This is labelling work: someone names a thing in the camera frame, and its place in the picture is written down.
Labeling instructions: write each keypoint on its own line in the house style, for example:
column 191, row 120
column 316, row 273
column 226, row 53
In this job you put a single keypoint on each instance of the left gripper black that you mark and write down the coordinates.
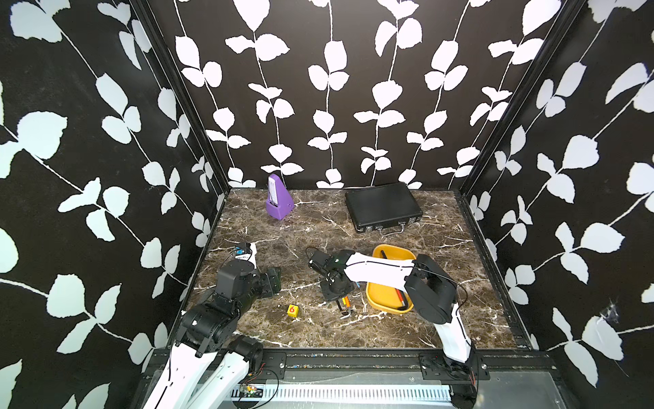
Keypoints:
column 271, row 280

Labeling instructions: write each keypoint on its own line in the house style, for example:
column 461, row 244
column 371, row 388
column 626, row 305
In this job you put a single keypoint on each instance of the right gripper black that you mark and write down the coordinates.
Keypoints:
column 327, row 296

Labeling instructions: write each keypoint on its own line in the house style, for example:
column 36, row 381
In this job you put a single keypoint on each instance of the yellow plastic storage box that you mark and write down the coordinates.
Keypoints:
column 371, row 288

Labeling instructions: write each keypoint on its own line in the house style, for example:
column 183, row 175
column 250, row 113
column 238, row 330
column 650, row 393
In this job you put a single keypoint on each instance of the red hex key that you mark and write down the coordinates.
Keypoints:
column 403, row 300

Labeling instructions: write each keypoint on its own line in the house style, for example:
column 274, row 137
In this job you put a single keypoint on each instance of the large black hex key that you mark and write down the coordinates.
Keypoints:
column 390, row 297

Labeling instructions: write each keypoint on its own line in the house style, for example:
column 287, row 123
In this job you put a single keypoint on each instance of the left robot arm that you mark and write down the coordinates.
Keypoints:
column 202, row 371

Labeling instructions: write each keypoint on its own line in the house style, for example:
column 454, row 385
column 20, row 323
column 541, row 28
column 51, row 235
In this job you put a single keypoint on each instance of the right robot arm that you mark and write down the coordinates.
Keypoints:
column 432, row 291

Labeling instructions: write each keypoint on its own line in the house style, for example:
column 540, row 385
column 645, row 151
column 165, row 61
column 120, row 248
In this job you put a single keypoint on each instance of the yellow die red six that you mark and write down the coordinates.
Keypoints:
column 293, row 311

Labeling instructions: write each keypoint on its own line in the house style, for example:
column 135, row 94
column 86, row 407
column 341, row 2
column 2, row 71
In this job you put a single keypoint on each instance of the purple metronome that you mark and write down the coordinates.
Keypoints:
column 279, row 203

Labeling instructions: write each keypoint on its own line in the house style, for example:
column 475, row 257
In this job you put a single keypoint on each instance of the black ribbed carrying case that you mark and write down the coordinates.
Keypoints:
column 380, row 207

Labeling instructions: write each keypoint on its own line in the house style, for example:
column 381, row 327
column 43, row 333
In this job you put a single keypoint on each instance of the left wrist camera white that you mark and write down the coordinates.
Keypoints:
column 246, row 251

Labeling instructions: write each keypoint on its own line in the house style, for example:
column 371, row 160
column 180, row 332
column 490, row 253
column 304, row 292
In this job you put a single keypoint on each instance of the black front mounting rail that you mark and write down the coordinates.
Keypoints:
column 427, row 363

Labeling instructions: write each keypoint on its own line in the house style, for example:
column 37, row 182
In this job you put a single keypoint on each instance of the small circuit board with wires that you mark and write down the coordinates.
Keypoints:
column 249, row 392

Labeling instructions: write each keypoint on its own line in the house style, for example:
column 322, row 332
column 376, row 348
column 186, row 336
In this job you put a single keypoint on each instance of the white slotted cable duct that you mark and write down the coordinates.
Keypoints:
column 356, row 393

